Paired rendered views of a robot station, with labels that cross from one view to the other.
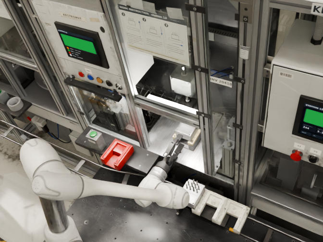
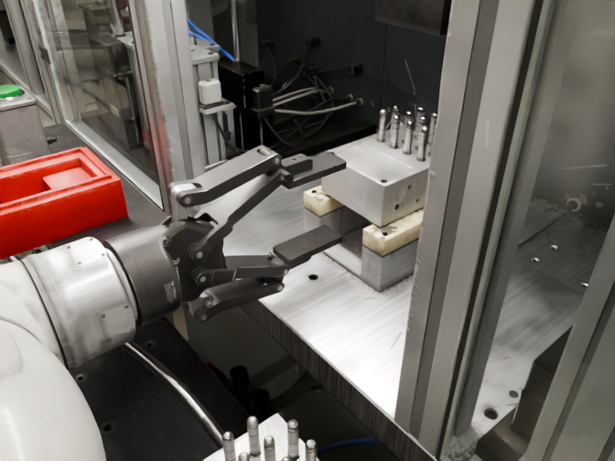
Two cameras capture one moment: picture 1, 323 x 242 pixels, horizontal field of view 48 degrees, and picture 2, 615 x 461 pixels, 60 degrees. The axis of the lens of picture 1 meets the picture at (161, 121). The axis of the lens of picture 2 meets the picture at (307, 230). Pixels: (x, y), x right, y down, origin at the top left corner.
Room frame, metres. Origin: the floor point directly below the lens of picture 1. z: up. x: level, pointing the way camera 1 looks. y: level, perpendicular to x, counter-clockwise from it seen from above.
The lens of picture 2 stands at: (0.77, -0.16, 1.28)
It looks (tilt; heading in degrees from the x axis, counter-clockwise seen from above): 33 degrees down; 12
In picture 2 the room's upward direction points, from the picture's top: straight up
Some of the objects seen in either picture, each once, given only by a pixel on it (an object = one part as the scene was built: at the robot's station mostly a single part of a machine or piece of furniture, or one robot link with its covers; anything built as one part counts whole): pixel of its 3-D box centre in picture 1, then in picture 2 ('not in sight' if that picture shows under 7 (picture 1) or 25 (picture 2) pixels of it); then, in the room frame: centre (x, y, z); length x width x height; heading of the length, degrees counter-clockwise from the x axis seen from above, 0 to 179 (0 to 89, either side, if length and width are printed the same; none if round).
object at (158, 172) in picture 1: (157, 175); (84, 299); (1.04, 0.08, 1.01); 0.09 x 0.06 x 0.09; 50
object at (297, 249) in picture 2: (179, 148); (308, 244); (1.21, -0.07, 0.96); 0.07 x 0.03 x 0.01; 140
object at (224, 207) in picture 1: (211, 208); not in sight; (0.87, -0.16, 0.84); 0.36 x 0.14 x 0.10; 50
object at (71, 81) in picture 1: (92, 87); not in sight; (1.41, 0.31, 1.37); 0.36 x 0.04 x 0.04; 50
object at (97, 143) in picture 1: (96, 139); (24, 132); (1.39, 0.40, 0.97); 0.08 x 0.08 x 0.12; 50
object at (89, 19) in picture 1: (95, 34); not in sight; (1.52, 0.23, 1.60); 0.42 x 0.29 x 0.46; 50
